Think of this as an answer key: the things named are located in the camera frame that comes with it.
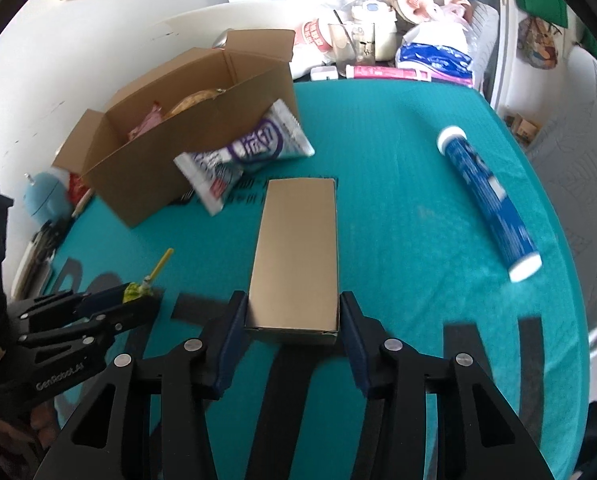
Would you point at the white purple snack packet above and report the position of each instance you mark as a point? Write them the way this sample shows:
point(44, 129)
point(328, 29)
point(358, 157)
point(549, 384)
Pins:
point(213, 174)

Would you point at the teal blanket black letters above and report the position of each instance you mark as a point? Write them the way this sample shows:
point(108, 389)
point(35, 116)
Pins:
point(412, 247)

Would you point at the left hand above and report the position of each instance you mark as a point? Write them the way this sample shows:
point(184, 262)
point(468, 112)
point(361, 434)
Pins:
point(43, 428)

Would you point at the light blue round gadget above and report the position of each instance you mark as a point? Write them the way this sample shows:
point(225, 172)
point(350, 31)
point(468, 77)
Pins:
point(46, 199)

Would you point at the pink flat box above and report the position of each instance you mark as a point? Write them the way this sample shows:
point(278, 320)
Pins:
point(416, 73)

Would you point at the dark red snack bag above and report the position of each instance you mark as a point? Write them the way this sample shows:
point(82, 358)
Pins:
point(153, 119)

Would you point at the large open cardboard box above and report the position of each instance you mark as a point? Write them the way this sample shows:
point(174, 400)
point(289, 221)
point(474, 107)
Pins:
point(139, 177)

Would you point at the blue white plastic bag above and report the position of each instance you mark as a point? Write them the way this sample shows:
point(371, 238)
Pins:
point(438, 50)

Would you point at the small tan cardboard box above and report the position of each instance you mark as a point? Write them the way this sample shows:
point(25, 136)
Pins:
point(293, 294)

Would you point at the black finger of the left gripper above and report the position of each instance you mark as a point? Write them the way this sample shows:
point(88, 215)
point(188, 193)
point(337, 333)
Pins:
point(70, 311)
point(59, 350)

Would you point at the green lollipop yellow stick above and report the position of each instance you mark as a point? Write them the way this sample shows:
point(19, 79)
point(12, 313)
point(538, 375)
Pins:
point(135, 290)

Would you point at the blue tablet tube white cap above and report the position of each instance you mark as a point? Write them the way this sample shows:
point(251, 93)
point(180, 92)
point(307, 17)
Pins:
point(518, 251)

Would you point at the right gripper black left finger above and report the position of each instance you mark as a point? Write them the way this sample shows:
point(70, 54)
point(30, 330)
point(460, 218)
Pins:
point(146, 419)

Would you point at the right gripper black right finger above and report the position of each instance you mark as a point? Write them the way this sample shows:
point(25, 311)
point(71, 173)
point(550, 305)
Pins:
point(479, 435)

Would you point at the clear bag yellow crackers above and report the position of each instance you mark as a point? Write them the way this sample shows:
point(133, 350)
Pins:
point(192, 100)

